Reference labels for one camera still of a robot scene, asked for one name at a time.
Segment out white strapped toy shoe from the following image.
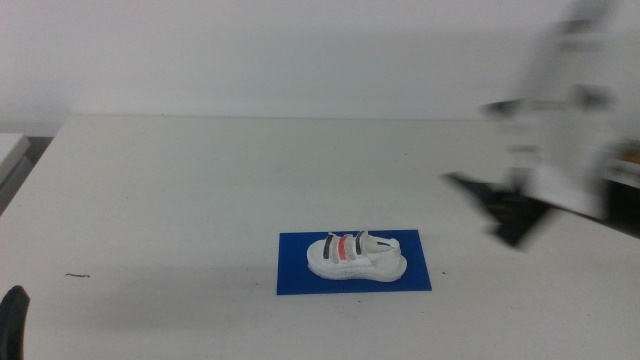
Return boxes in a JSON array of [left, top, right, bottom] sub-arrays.
[[306, 229, 408, 284]]

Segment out blue rectangular mat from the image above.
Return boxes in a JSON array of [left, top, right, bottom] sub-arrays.
[[276, 229, 433, 296]]

